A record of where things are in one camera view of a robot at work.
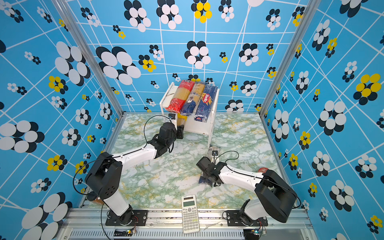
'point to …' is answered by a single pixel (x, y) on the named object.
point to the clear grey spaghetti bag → (203, 179)
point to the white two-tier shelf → (189, 124)
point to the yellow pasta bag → (181, 119)
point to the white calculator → (190, 220)
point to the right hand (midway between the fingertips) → (215, 170)
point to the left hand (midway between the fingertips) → (182, 124)
